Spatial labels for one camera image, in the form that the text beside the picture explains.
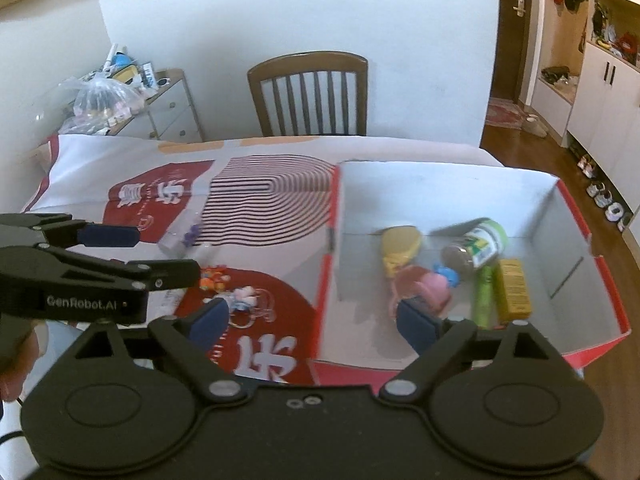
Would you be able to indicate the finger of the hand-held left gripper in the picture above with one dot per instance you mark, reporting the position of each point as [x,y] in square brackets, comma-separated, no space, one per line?
[165,272]
[110,235]

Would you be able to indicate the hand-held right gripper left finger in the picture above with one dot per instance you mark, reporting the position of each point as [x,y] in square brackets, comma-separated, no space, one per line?
[212,317]

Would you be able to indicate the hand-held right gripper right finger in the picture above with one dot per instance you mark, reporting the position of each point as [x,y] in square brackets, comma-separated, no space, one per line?
[417,325]

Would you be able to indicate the pink heart-shaped bowl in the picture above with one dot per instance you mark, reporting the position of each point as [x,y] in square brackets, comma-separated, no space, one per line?
[417,285]

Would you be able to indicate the green tube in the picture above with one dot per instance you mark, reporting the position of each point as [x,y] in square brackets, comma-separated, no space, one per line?
[484,295]

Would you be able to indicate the yellow pear-shaped toy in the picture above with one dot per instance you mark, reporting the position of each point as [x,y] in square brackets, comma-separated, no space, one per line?
[400,245]

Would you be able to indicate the small yellow box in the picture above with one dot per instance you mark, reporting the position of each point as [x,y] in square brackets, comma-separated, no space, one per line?
[515,290]

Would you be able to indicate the small metal can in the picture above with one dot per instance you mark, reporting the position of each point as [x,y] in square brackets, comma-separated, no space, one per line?
[480,240]

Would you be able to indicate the red cardboard box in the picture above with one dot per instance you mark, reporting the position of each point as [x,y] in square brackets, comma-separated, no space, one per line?
[450,200]

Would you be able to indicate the person's left hand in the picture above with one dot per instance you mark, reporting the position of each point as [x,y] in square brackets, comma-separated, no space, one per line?
[20,382]

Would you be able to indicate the red white printed cloth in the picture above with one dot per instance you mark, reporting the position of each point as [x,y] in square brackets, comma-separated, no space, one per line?
[100,170]

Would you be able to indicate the clear plastic bag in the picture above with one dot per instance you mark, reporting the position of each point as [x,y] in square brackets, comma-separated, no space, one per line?
[105,100]

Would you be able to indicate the small white drawer cabinet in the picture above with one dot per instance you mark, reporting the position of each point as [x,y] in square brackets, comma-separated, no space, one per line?
[170,110]

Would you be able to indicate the row of shoes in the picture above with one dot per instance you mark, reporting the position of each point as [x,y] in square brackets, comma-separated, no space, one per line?
[600,195]

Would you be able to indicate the red patterned rug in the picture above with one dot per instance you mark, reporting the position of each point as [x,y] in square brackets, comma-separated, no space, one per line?
[505,112]

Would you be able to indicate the pair of pale slippers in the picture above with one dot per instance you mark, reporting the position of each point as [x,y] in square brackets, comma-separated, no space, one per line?
[536,124]

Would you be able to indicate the brown wooden chair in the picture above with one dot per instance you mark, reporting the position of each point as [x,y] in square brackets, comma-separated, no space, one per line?
[305,62]

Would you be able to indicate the white storage cabinet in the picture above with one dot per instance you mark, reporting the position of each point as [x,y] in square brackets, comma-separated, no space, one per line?
[600,125]

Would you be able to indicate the brown door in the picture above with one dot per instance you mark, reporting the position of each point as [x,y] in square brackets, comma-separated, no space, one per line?
[515,50]

